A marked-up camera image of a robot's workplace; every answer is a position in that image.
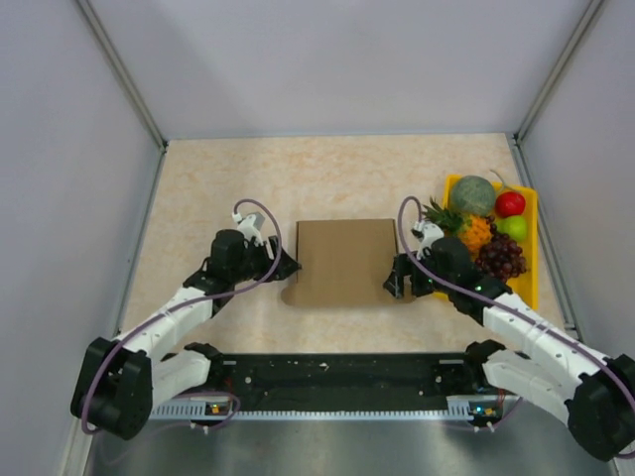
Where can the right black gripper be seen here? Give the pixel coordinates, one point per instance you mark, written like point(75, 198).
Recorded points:
point(395, 282)

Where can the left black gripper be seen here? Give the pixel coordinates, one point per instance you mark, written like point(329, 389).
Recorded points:
point(262, 251)

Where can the brown cardboard box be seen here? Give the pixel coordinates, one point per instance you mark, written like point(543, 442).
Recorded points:
point(344, 263)

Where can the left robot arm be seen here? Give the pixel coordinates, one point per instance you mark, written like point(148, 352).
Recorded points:
point(159, 337)

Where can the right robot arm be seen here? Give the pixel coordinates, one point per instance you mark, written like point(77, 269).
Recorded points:
point(536, 347)

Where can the toy pineapple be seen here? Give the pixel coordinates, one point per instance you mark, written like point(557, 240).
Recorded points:
point(471, 229)

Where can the dark purple grape bunch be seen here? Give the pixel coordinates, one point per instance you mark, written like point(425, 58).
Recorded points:
point(502, 258)

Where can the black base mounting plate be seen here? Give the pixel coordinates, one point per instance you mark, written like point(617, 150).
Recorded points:
point(314, 383)

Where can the green netted melon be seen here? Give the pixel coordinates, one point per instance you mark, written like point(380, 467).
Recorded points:
point(472, 194)

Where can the yellow plastic fruit tray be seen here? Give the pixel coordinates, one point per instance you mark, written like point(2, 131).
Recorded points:
point(527, 285)

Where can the green apple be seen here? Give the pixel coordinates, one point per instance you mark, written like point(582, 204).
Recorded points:
point(514, 226)

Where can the red apple at back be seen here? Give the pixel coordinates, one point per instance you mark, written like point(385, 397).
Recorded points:
point(510, 203)

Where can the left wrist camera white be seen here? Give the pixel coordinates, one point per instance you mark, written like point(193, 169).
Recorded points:
point(250, 226)

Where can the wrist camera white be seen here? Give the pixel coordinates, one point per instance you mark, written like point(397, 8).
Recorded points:
point(250, 226)
point(427, 233)

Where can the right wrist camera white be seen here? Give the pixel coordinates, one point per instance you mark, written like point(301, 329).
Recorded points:
point(427, 233)

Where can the aluminium frame rail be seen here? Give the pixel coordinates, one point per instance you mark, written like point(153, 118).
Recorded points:
point(215, 405)

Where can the left aluminium corner post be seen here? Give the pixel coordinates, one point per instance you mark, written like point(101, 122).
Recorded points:
point(121, 72)

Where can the aluminium corner post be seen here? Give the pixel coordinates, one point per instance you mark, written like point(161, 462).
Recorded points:
point(582, 29)
point(121, 72)

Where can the right aluminium corner post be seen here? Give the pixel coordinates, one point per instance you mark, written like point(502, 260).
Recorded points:
point(582, 29)

